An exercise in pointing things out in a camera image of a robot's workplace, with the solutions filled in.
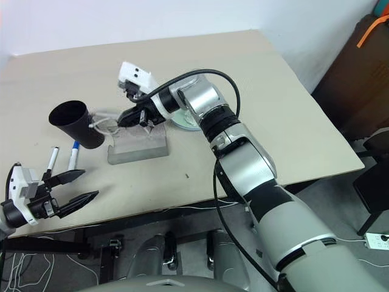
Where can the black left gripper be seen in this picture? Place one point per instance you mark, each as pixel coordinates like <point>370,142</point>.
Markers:
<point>44,205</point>

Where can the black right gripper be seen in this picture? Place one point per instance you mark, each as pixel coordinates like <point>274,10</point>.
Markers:
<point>150,114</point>

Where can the clear frame glasses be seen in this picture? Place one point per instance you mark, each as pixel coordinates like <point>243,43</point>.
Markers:
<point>104,122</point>

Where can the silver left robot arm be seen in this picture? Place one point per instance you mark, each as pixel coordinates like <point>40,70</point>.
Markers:
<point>10,217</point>

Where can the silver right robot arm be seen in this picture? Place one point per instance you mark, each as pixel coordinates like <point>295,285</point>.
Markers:
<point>255,170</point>

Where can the transparent glasses case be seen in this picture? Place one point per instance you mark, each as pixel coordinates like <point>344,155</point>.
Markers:
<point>136,149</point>

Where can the black cup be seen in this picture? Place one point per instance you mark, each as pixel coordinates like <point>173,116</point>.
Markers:
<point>77,127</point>

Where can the white marker blue cap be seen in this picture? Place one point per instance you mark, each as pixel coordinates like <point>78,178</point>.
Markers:
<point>73,158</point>

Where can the white marker black cap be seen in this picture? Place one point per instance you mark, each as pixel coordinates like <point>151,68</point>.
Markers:
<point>54,156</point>

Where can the pale green plate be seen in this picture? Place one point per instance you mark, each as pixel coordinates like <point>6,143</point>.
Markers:
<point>182,125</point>

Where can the dark grey rounded robot leg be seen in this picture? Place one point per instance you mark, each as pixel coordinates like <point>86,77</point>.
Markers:
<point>226,252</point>
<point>149,255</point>

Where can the grey robot torso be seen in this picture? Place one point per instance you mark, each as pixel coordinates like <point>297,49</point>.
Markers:
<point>164,284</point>

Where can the brown cabinet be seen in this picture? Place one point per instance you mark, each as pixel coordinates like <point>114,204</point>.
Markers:
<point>352,91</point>

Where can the black chair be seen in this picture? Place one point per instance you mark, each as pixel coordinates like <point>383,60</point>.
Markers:
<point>375,185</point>

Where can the white power strip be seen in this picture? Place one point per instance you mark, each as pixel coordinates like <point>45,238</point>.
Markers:
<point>378,241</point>

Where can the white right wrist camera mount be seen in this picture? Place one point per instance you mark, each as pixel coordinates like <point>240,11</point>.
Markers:
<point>136,74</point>

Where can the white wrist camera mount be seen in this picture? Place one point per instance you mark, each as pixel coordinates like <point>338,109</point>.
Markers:
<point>18,182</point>
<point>136,74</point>

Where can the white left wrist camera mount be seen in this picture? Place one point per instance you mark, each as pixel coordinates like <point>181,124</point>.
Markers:
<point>18,182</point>

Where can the black table frame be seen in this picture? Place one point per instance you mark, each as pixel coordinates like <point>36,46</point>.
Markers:
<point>45,244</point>

